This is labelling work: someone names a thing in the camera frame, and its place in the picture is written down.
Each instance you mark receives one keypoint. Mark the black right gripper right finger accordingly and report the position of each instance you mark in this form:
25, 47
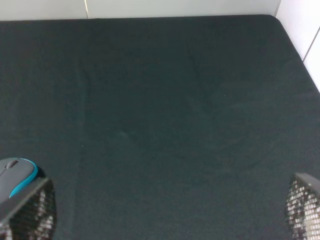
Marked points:
302, 207

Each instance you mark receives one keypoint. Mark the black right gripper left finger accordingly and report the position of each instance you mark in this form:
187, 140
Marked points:
31, 214

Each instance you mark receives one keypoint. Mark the grey and blue computer mouse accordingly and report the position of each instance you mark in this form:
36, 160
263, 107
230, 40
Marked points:
15, 174

